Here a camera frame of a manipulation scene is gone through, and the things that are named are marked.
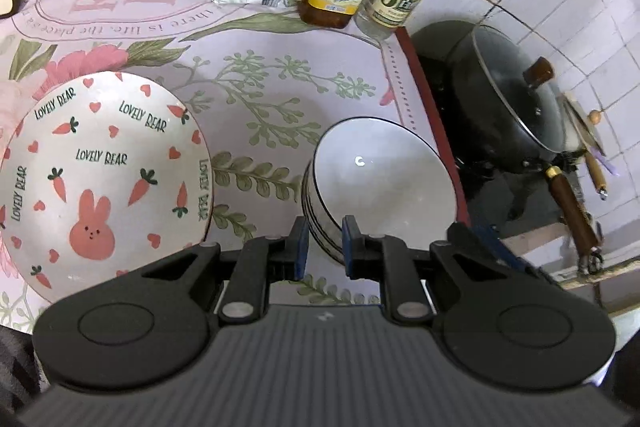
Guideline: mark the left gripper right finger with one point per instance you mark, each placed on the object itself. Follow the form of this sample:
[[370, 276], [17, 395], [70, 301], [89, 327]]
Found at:
[[398, 269]]

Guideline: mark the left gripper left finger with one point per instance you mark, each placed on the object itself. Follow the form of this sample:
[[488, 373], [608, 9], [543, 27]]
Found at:
[[261, 262]]

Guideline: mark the pink rabbit carrot plate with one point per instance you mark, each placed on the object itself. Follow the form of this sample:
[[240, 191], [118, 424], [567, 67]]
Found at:
[[105, 174]]

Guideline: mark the floral tablecloth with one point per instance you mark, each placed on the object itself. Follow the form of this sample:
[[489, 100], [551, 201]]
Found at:
[[263, 87]]

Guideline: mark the white ribbed bowl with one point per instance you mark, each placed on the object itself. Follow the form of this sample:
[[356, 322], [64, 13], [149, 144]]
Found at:
[[326, 232], [387, 177]]

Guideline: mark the black wok with glass lid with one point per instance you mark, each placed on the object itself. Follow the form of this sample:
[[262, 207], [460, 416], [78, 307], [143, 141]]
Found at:
[[512, 143]]

